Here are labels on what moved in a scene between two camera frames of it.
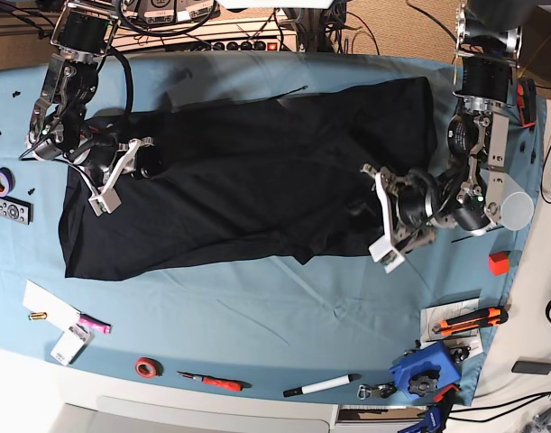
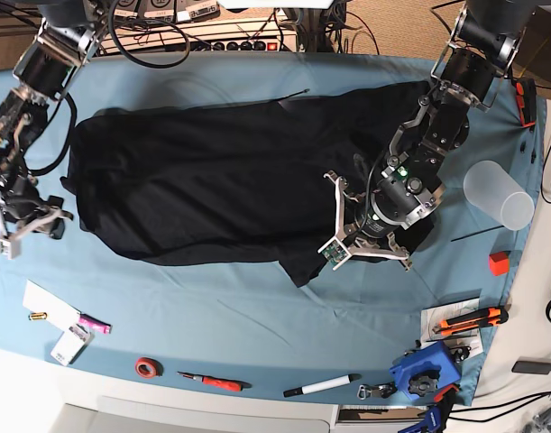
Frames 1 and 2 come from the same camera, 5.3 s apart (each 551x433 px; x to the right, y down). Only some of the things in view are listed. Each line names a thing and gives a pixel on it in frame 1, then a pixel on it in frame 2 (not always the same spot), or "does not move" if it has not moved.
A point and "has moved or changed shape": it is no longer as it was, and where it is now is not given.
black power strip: (234, 45) does not move
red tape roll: (148, 368) does not move
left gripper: (101, 163) to (22, 209)
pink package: (95, 324) does not move
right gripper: (408, 202) to (368, 220)
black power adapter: (531, 367) does not move
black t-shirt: (254, 181) has moved or changed shape
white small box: (72, 343) does not move
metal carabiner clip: (384, 391) does not move
